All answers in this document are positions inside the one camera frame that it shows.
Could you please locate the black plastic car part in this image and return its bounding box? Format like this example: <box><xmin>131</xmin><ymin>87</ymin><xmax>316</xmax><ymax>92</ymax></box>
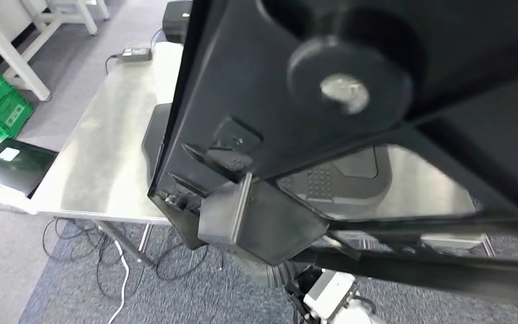
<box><xmin>147</xmin><ymin>0</ymin><xmax>518</xmax><ymax>309</ymax></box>

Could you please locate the stainless steel workbench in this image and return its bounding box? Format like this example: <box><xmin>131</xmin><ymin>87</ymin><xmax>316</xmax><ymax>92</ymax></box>
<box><xmin>28</xmin><ymin>40</ymin><xmax>496</xmax><ymax>269</ymax></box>

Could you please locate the dark grey plastic panel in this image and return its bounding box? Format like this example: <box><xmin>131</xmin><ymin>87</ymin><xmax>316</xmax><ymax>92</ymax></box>
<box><xmin>142</xmin><ymin>103</ymin><xmax>394</xmax><ymax>215</ymax></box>

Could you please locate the black equipment box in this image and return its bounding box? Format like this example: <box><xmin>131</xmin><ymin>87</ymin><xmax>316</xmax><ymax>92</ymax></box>
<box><xmin>162</xmin><ymin>0</ymin><xmax>195</xmax><ymax>45</ymax></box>

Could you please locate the grey power adapter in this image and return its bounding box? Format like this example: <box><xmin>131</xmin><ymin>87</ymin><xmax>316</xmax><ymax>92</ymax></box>
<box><xmin>105</xmin><ymin>47</ymin><xmax>154</xmax><ymax>76</ymax></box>

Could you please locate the white table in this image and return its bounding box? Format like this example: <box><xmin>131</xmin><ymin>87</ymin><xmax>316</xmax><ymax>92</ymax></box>
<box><xmin>20</xmin><ymin>0</ymin><xmax>111</xmax><ymax>36</ymax></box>
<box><xmin>0</xmin><ymin>0</ymin><xmax>55</xmax><ymax>103</ymax></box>

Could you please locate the black flat box white label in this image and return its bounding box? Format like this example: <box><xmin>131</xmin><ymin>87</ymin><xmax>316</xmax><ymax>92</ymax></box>
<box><xmin>0</xmin><ymin>137</ymin><xmax>59</xmax><ymax>198</ymax></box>

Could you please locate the black floor cable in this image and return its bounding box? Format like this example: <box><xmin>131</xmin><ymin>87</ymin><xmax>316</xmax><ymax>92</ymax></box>
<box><xmin>42</xmin><ymin>217</ymin><xmax>148</xmax><ymax>300</ymax></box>
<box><xmin>154</xmin><ymin>243</ymin><xmax>210</xmax><ymax>283</ymax></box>

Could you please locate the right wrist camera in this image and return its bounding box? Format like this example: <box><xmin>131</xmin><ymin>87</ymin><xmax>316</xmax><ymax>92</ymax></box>
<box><xmin>302</xmin><ymin>269</ymin><xmax>359</xmax><ymax>322</ymax></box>

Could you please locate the white power strip cable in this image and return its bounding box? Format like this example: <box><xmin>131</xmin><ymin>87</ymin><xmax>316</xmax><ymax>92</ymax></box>
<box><xmin>107</xmin><ymin>239</ymin><xmax>130</xmax><ymax>324</ymax></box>

